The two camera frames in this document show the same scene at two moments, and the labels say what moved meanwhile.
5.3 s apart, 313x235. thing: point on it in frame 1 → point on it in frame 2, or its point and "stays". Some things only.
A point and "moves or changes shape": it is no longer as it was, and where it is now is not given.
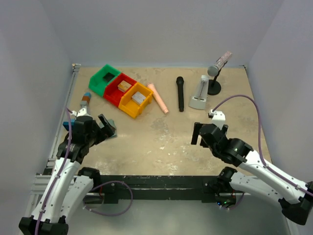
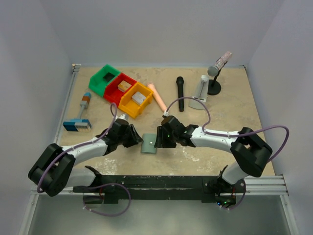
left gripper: (108, 132) → (135, 138)
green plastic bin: (98, 81) stays
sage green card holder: (112, 123) moves or changes shape
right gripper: (197, 125) → (161, 141)
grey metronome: (199, 99) stays
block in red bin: (123, 86) stays
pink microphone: (158, 97) stays
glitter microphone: (212, 70) stays
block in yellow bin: (138, 97) stays
